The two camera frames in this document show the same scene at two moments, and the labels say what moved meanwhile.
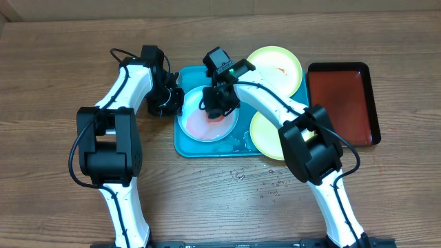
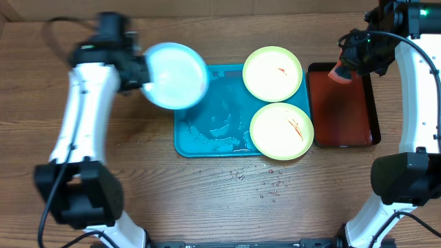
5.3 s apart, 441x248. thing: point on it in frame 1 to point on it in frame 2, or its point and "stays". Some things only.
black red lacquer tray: x=344 y=91 stays
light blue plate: x=195 y=123 to x=180 y=76
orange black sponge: x=214 y=120 to x=340 y=72
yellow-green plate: x=280 y=65 stays
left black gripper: x=175 y=109 to x=144 y=76
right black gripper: x=218 y=103 to x=353 y=59
